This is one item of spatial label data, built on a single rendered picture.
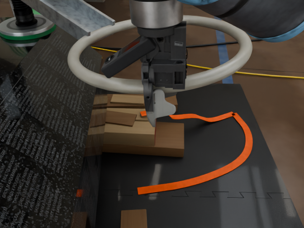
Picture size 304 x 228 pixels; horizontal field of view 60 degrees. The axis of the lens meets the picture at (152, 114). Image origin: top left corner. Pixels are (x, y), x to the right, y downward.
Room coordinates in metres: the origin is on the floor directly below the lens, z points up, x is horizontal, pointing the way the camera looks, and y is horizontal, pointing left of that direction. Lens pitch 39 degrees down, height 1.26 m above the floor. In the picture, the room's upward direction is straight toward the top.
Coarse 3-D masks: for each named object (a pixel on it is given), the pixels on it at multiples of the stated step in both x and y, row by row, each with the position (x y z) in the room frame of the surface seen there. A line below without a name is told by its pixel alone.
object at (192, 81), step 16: (192, 16) 0.88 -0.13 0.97; (96, 32) 0.80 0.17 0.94; (112, 32) 0.84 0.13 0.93; (224, 32) 0.77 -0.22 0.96; (240, 32) 0.70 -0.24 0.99; (80, 48) 0.69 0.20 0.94; (240, 48) 0.60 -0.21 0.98; (80, 64) 0.56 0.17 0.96; (224, 64) 0.51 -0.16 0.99; (240, 64) 0.52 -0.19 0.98; (96, 80) 0.48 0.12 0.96; (112, 80) 0.47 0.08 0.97; (128, 80) 0.46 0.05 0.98; (192, 80) 0.45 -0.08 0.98; (208, 80) 0.46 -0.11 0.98
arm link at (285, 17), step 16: (240, 0) 0.32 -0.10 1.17; (256, 0) 0.32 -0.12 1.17; (272, 0) 0.33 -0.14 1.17; (288, 0) 0.33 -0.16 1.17; (224, 16) 0.34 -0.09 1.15; (240, 16) 0.33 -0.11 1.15; (256, 16) 0.33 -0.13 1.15; (272, 16) 0.33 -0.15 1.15; (288, 16) 0.34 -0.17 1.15; (256, 32) 0.35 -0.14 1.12; (272, 32) 0.35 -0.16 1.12; (288, 32) 0.34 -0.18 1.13
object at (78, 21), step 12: (24, 0) 0.93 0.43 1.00; (36, 0) 0.89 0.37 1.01; (48, 0) 0.98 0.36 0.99; (60, 0) 0.99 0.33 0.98; (72, 0) 0.96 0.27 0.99; (48, 12) 0.86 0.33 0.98; (60, 12) 0.83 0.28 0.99; (72, 12) 0.93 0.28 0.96; (84, 12) 0.93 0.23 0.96; (96, 12) 0.89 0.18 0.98; (60, 24) 0.83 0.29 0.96; (72, 24) 0.80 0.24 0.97; (84, 24) 0.87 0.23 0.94; (96, 24) 0.89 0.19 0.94; (108, 24) 0.86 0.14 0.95
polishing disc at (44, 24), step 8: (40, 16) 1.14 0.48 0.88; (0, 24) 1.05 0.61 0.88; (8, 24) 1.05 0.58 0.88; (40, 24) 1.05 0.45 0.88; (48, 24) 1.05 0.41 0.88; (0, 32) 0.99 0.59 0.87; (8, 32) 0.97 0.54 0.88; (16, 32) 0.97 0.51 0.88; (24, 32) 0.97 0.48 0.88; (32, 32) 0.97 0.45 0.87; (40, 32) 0.99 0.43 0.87
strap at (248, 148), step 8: (144, 112) 1.31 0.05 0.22; (232, 112) 1.56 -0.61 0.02; (208, 120) 1.44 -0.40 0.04; (216, 120) 1.46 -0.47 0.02; (240, 120) 1.46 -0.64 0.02; (248, 128) 1.38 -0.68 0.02; (248, 136) 1.30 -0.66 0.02; (248, 144) 1.22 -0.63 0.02; (248, 152) 1.15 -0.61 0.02; (240, 160) 1.08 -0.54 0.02; (224, 168) 1.02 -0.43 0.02; (232, 168) 1.02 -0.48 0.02; (200, 176) 0.96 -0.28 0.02; (208, 176) 0.96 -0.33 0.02; (216, 176) 0.96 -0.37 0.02; (168, 184) 0.91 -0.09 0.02; (176, 184) 0.91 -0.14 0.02; (184, 184) 0.91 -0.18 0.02; (192, 184) 0.91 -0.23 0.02; (144, 192) 0.85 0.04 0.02; (152, 192) 0.85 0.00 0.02
